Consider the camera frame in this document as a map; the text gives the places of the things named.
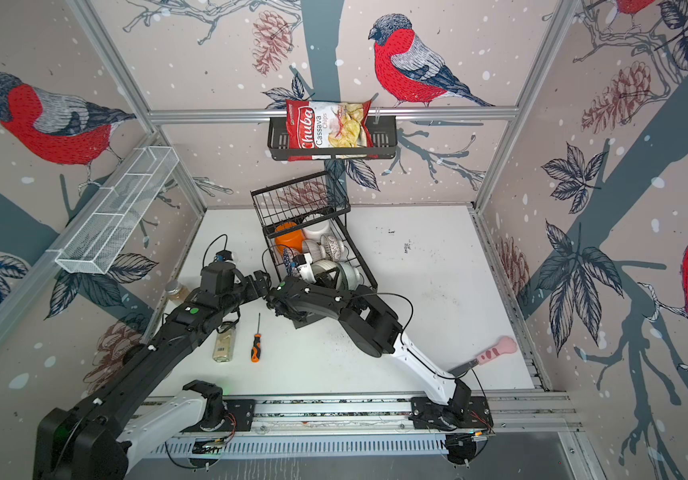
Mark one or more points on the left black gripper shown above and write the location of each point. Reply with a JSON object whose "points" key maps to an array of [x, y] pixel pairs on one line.
{"points": [[254, 291]]}

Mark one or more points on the blue patterned bowl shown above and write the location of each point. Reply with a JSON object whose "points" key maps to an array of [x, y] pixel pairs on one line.
{"points": [[290, 264]]}

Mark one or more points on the orange plastic bowl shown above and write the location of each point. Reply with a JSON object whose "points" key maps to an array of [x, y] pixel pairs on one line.
{"points": [[289, 235]]}

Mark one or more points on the cream ceramic bowl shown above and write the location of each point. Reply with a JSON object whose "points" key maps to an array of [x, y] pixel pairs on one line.
{"points": [[323, 270]]}

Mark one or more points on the white patterned bowl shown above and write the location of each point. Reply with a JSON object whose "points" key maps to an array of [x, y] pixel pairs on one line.
{"points": [[334, 249]]}

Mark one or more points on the white ceramic bowl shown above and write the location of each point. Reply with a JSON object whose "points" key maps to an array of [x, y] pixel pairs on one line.
{"points": [[315, 227]]}

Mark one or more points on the light green ceramic bowl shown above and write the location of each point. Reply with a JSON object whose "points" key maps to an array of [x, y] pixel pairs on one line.
{"points": [[350, 278]]}

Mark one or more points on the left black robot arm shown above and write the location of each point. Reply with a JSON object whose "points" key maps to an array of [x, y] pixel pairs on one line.
{"points": [[101, 437]]}

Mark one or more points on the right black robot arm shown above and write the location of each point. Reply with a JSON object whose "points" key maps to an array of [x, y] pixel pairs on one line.
{"points": [[374, 327]]}

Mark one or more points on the small clear bottle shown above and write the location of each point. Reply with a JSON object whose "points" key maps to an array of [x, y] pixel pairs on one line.
{"points": [[225, 342]]}

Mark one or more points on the glass jar with lid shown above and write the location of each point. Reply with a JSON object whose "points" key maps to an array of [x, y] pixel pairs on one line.
{"points": [[176, 292]]}

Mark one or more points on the red cassava chips bag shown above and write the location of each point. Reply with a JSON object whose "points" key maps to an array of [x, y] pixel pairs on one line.
{"points": [[327, 125]]}

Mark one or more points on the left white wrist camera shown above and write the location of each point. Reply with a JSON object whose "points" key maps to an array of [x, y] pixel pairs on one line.
{"points": [[224, 255]]}

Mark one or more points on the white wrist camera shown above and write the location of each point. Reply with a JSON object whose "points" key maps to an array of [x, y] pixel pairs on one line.
{"points": [[224, 255], [302, 266]]}

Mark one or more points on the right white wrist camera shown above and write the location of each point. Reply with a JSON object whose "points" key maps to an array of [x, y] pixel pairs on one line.
{"points": [[302, 266]]}

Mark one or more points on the orange handled screwdriver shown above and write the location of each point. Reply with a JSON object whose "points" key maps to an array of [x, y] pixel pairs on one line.
{"points": [[256, 343]]}

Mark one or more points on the black wire dish rack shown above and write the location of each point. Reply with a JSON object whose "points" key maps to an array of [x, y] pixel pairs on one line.
{"points": [[304, 224]]}

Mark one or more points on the white mesh wall shelf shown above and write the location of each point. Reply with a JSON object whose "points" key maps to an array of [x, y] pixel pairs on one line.
{"points": [[101, 237]]}

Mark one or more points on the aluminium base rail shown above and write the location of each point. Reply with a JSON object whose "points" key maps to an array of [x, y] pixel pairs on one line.
{"points": [[286, 426]]}

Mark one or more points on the black wall basket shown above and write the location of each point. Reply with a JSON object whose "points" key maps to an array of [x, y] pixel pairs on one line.
{"points": [[374, 139]]}

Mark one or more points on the pink handled brush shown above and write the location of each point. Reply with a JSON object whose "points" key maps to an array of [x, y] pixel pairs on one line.
{"points": [[504, 345]]}

